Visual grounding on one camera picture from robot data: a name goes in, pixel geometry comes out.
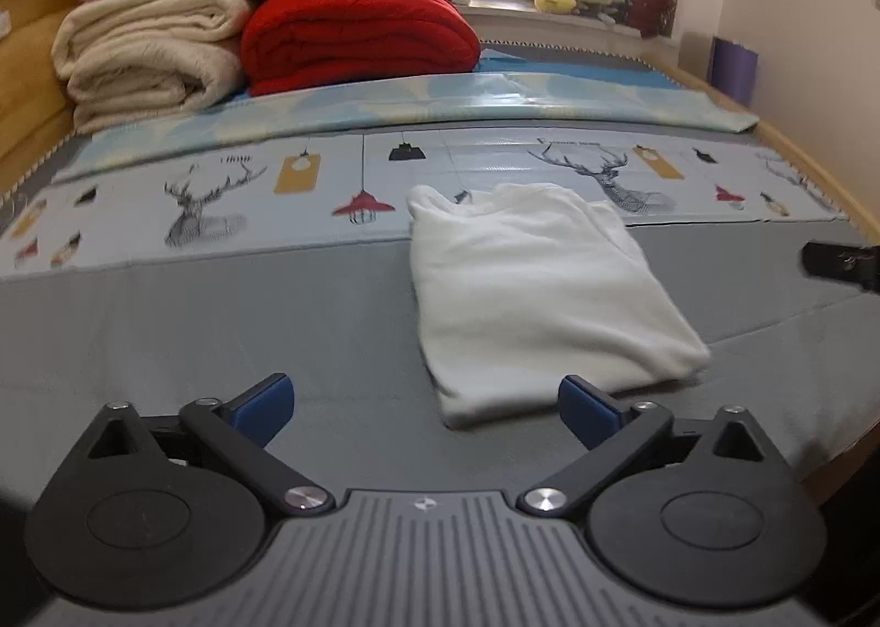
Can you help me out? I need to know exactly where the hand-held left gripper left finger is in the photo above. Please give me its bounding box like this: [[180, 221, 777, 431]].
[[65, 374, 336, 518]]

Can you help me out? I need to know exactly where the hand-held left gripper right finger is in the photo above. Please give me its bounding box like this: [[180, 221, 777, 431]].
[[515, 374, 791, 519]]

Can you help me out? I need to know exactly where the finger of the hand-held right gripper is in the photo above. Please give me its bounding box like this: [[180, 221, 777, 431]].
[[803, 240, 880, 296]]

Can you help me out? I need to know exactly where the white long-sleeved shirt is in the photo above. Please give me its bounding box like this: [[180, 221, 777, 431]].
[[405, 182, 712, 432]]

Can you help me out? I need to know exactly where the purple box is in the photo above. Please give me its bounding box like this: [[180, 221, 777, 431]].
[[709, 36, 759, 109]]

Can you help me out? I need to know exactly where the deer print bed sheet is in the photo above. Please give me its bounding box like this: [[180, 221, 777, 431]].
[[0, 125, 850, 284]]

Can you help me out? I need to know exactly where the light blue folded blanket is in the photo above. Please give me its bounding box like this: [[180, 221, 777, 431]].
[[51, 71, 761, 184]]

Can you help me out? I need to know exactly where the window sill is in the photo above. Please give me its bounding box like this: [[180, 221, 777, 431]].
[[457, 0, 661, 51]]

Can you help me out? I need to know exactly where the folded cream blanket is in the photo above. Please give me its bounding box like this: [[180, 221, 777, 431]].
[[51, 0, 259, 134]]

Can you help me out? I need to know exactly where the folded red blanket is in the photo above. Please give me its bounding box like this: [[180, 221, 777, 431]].
[[240, 0, 482, 97]]

